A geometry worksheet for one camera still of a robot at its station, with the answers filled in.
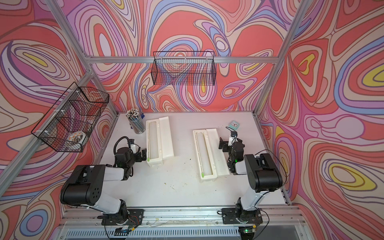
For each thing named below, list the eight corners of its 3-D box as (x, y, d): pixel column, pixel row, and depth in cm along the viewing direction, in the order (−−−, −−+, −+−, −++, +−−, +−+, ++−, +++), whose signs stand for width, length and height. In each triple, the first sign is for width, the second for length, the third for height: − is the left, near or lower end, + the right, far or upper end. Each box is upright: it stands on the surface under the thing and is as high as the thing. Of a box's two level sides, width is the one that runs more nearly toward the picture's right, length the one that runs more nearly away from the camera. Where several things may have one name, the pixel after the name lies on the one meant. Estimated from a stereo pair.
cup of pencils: (134, 134, 109) (124, 116, 95) (136, 127, 114) (128, 108, 99) (144, 134, 109) (136, 116, 95) (146, 127, 114) (139, 108, 99)
